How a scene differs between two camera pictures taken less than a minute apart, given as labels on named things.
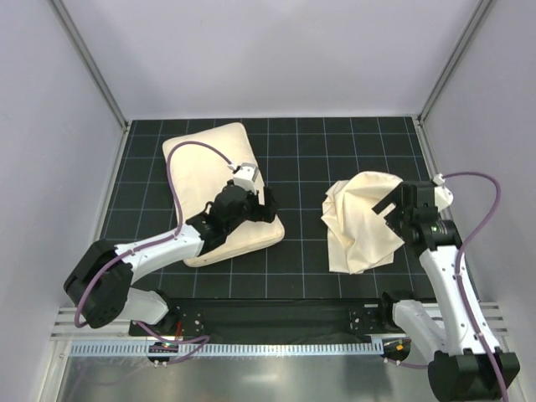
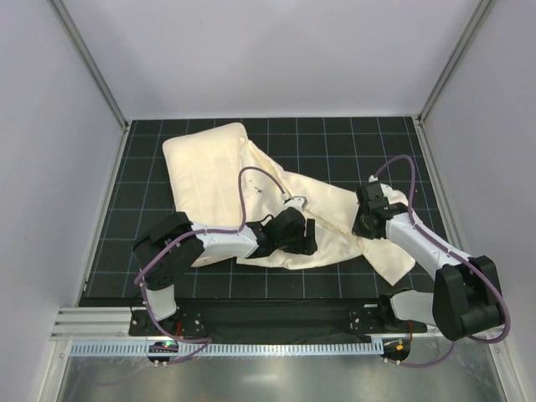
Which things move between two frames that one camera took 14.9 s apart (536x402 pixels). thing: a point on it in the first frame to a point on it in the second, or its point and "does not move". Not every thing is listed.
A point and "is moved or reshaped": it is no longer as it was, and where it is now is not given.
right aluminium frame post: [480, 11] does not move
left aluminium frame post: [77, 36] does not move
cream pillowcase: [358, 237] is moved or reshaped
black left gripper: [260, 205] to [309, 236]
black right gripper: [402, 205] to [364, 224]
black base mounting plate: [278, 319] does not move
